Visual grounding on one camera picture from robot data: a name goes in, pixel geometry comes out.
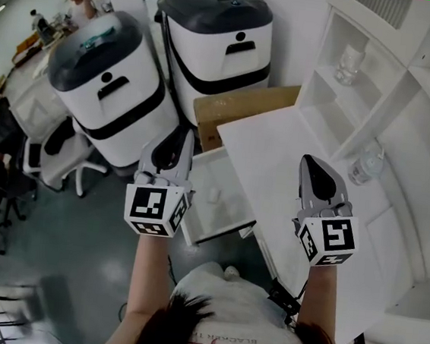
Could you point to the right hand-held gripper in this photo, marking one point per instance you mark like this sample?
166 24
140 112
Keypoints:
336 233

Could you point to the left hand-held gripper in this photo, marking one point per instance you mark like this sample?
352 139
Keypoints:
147 202

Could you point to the small white object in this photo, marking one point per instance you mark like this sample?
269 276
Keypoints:
214 196

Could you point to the white drawer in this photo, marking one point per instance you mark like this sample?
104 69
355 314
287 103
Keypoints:
226 207

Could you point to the person's right forearm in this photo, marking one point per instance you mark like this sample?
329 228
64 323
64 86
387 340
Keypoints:
320 300

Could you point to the white and black robot base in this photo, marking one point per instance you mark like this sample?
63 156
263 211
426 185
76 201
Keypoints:
212 52
130 105

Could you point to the person's left forearm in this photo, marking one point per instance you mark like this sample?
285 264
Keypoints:
147 275

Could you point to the clear plastic jar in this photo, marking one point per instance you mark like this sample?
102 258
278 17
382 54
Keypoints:
366 166

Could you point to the brown cardboard box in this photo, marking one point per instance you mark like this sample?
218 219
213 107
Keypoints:
241 101

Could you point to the white office chair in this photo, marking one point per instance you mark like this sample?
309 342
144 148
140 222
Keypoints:
59 166

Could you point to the clear glass figurine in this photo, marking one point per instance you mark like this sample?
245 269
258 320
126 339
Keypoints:
348 65

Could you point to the white storage box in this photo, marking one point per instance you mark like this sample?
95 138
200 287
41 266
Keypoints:
34 106

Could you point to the person's white shirt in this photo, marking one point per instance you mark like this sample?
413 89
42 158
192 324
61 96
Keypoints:
232 303

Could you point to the black office chair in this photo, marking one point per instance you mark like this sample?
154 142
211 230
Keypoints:
2 126

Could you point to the cluttered work table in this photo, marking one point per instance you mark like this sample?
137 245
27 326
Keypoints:
33 43

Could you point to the white wall shelf unit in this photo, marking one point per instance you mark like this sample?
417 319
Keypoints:
343 116

